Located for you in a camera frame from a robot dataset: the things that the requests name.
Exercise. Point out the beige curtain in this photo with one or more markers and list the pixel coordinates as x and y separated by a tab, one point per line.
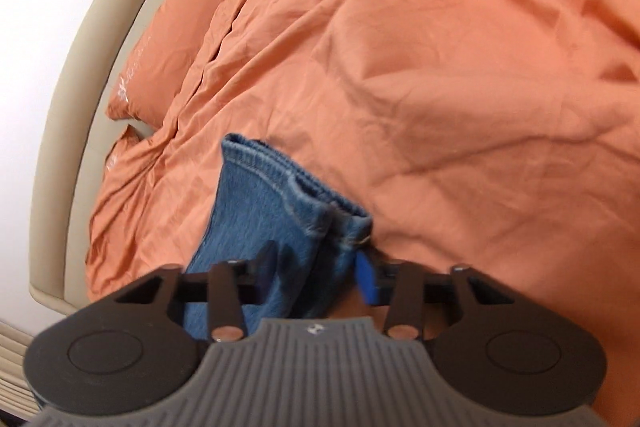
16	397

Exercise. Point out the beige bed headboard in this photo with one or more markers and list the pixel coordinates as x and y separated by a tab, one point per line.
76	139

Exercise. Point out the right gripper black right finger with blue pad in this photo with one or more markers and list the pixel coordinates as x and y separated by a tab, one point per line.
404	288

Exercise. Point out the orange pillow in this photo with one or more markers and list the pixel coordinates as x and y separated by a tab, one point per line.
126	140
155	68

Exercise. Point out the orange duvet cover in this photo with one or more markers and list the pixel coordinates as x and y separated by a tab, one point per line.
499	133

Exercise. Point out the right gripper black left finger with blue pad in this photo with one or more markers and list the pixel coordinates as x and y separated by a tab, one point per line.
214	300

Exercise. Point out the blue denim pants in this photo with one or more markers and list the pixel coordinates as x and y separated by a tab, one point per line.
264	196

